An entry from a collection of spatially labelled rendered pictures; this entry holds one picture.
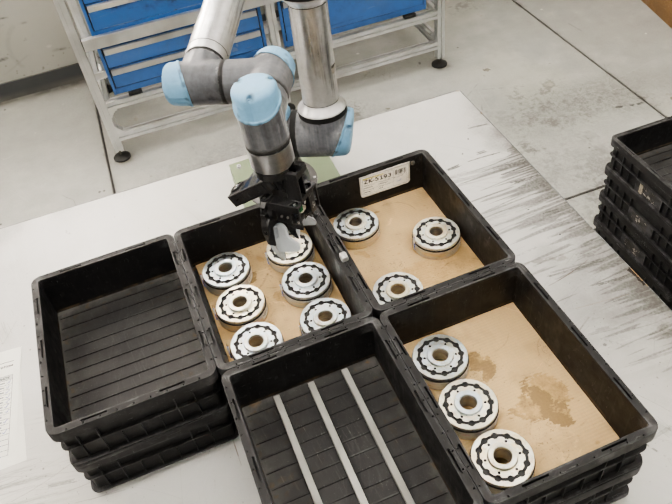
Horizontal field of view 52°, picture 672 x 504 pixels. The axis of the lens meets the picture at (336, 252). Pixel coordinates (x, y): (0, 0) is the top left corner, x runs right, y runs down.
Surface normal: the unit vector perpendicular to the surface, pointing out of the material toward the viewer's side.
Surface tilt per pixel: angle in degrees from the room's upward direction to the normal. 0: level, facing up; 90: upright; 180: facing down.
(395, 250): 0
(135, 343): 0
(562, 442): 0
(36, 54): 90
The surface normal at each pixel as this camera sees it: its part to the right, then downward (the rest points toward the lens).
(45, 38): 0.34, 0.65
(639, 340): -0.11, -0.70
